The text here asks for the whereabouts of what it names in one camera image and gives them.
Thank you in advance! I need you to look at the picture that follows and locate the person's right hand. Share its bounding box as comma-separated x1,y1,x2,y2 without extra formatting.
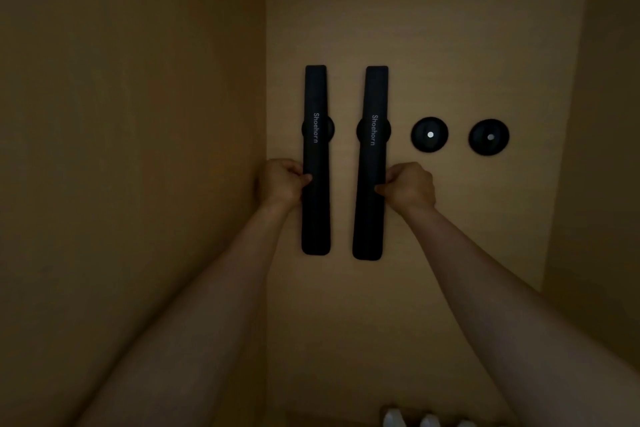
373,161,437,215

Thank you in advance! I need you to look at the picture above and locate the person's left hand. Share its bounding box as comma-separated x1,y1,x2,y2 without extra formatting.
255,157,313,207

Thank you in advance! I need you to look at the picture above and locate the long black shoe spoon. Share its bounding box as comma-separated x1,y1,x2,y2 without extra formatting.
300,65,333,256
351,65,390,262

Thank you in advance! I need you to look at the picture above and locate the person's right forearm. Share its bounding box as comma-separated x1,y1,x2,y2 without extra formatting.
399,203,640,427

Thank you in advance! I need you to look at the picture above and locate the person's left forearm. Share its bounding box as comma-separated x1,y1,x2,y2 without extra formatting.
75,201,296,427

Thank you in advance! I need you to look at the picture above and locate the black round wall hook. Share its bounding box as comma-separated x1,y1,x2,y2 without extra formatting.
468,119,511,157
301,113,337,145
411,116,449,154
355,116,393,147

